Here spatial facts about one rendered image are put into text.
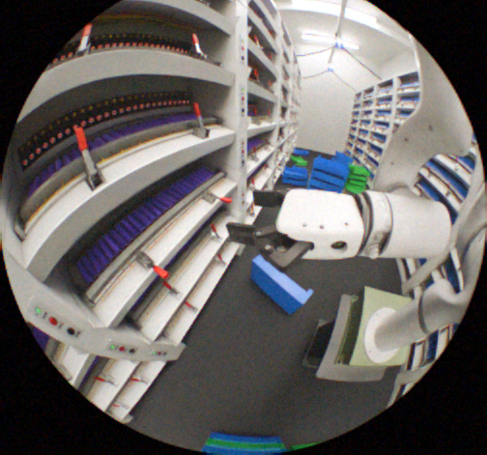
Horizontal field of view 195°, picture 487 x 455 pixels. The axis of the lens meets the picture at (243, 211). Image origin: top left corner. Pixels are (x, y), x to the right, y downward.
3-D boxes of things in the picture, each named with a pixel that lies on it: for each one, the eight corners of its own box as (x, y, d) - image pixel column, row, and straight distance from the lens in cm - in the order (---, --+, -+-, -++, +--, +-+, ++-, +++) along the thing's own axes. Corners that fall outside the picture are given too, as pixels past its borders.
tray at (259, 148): (272, 153, 122) (280, 138, 119) (243, 182, 68) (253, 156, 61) (251, 142, 126) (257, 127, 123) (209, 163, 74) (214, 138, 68)
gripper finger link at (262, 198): (290, 210, 24) (253, 207, 26) (293, 200, 27) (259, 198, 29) (290, 192, 23) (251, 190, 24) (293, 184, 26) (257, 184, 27)
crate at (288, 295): (290, 315, 82) (299, 303, 85) (302, 304, 63) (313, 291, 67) (250, 278, 85) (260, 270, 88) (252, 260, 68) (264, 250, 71)
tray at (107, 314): (234, 190, 60) (241, 172, 55) (115, 327, 42) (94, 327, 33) (197, 170, 67) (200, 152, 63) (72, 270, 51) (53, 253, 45)
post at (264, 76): (272, 195, 149) (280, 15, 162) (269, 200, 141) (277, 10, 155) (253, 191, 153) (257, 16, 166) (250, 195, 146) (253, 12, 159)
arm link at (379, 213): (372, 272, 22) (351, 271, 21) (360, 228, 27) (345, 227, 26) (402, 219, 17) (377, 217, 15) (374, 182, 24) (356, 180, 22)
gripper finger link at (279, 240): (299, 261, 16) (254, 251, 17) (305, 233, 20) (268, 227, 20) (300, 243, 14) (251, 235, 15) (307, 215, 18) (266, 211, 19)
